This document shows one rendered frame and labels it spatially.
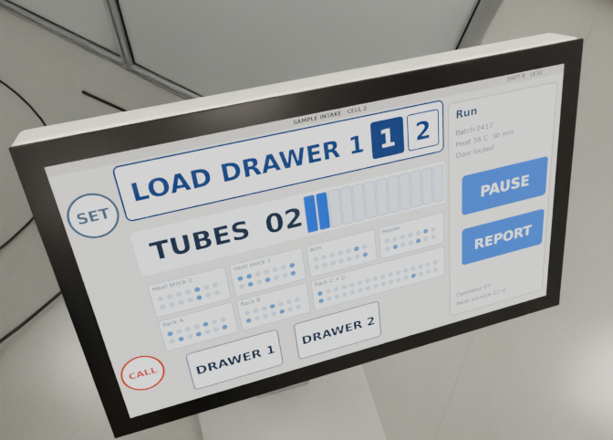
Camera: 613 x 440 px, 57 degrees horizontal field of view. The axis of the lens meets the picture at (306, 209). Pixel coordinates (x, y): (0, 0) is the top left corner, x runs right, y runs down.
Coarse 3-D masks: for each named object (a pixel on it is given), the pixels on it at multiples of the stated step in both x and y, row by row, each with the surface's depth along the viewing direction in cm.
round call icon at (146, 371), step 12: (120, 360) 53; (132, 360) 53; (144, 360) 54; (156, 360) 54; (120, 372) 54; (132, 372) 54; (144, 372) 54; (156, 372) 55; (132, 384) 55; (144, 384) 55; (156, 384) 55; (168, 384) 56
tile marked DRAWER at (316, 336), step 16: (368, 304) 59; (304, 320) 57; (320, 320) 58; (336, 320) 59; (352, 320) 59; (368, 320) 60; (304, 336) 58; (320, 336) 59; (336, 336) 59; (352, 336) 60; (368, 336) 61; (304, 352) 59; (320, 352) 60
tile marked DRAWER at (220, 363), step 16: (256, 336) 56; (272, 336) 57; (192, 352) 55; (208, 352) 56; (224, 352) 56; (240, 352) 57; (256, 352) 57; (272, 352) 58; (192, 368) 56; (208, 368) 56; (224, 368) 57; (240, 368) 57; (256, 368) 58; (272, 368) 59; (192, 384) 57; (208, 384) 57
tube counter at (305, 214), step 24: (432, 168) 55; (312, 192) 52; (336, 192) 53; (360, 192) 53; (384, 192) 54; (408, 192) 55; (432, 192) 56; (264, 216) 52; (288, 216) 52; (312, 216) 53; (336, 216) 54; (360, 216) 54; (384, 216) 55; (288, 240) 53
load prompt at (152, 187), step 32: (320, 128) 50; (352, 128) 51; (384, 128) 51; (416, 128) 52; (160, 160) 47; (192, 160) 48; (224, 160) 48; (256, 160) 49; (288, 160) 50; (320, 160) 51; (352, 160) 52; (384, 160) 53; (128, 192) 47; (160, 192) 48; (192, 192) 49; (224, 192) 50; (256, 192) 50
